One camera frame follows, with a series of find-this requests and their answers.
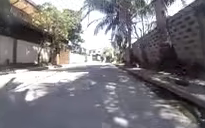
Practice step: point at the grey paved road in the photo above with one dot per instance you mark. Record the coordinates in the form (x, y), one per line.
(90, 100)

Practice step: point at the group of palm trees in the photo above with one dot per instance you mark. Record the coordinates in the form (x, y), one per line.
(121, 20)

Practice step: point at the leafy green tree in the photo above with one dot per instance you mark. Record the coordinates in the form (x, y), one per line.
(56, 23)

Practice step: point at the sunlit concrete sidewalk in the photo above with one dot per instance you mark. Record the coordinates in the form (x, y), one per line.
(13, 68)

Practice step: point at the white wall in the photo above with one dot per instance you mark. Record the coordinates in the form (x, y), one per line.
(77, 58)

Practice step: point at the brown wall section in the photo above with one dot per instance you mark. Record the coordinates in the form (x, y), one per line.
(64, 57)

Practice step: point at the tree trunk beside wall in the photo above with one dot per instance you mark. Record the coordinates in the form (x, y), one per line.
(160, 20)

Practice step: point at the littered sidewalk beside wall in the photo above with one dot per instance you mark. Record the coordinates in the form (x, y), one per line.
(176, 85)

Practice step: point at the grey block wall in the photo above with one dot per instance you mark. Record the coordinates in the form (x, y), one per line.
(190, 36)

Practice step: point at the building with white wall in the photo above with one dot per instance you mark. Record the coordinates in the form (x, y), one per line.
(6, 48)

